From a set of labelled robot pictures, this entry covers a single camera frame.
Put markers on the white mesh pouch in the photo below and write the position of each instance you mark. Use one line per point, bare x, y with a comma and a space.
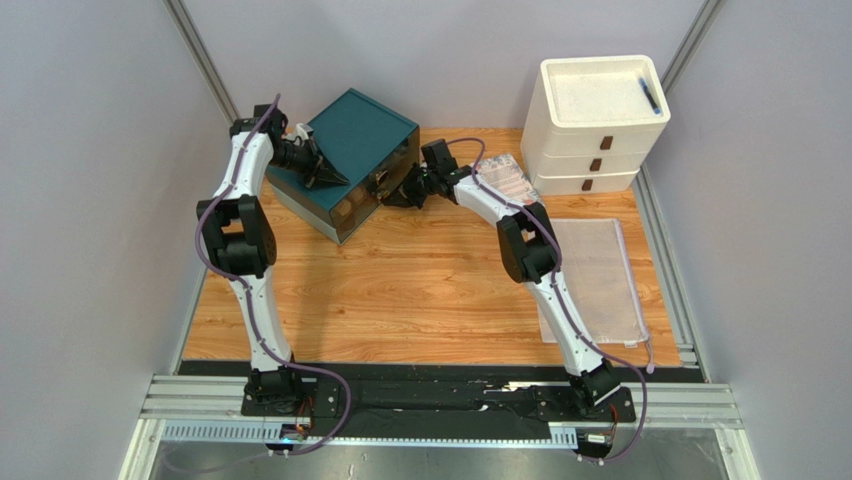
600, 280

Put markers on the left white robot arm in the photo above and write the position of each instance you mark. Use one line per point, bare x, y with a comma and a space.
235, 240

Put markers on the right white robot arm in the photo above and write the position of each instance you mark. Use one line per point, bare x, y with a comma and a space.
531, 257

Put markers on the floral patterned booklet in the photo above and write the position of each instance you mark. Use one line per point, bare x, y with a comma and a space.
501, 178

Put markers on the blue pen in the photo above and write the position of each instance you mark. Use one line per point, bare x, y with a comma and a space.
654, 105

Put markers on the white three-drawer cabinet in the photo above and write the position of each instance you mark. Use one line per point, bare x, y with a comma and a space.
589, 127

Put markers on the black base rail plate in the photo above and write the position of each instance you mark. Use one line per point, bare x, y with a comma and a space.
423, 402

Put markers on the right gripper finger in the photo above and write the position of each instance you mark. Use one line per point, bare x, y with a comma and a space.
402, 198
399, 177

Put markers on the teal drawer organizer box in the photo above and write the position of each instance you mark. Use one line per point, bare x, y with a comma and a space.
364, 140

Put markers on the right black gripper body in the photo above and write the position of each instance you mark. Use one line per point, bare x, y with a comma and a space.
413, 188

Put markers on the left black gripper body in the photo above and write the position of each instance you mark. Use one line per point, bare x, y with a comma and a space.
300, 159

